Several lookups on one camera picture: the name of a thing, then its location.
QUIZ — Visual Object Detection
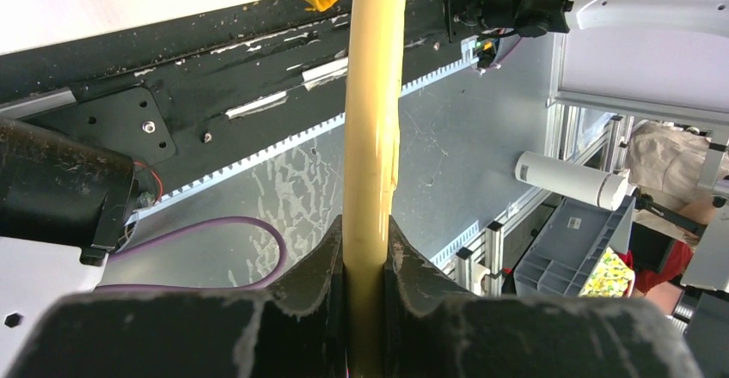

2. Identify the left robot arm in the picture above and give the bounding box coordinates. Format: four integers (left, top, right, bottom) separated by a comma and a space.
1, 118, 701, 377

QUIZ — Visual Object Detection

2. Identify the white cylindrical bottle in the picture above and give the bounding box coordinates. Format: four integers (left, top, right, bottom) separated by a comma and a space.
514, 152, 628, 211

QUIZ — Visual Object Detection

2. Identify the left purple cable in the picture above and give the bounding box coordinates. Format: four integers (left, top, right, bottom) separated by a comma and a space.
94, 216, 290, 294

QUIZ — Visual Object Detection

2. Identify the grey plastic crate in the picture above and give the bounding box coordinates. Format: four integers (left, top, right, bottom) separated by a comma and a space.
512, 196, 635, 297

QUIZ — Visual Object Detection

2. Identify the yellow plastic hanger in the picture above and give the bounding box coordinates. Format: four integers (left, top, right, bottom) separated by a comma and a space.
342, 0, 406, 377

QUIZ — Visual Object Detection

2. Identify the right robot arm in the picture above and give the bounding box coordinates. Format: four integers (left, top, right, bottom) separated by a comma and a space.
444, 0, 728, 41

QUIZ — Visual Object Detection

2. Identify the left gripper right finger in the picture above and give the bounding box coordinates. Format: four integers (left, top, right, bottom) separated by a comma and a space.
383, 223, 701, 377

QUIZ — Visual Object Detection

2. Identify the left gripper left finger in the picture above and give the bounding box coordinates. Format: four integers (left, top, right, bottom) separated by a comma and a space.
8, 219, 346, 377

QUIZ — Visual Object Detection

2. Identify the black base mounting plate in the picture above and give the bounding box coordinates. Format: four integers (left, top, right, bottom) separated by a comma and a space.
1, 0, 352, 193

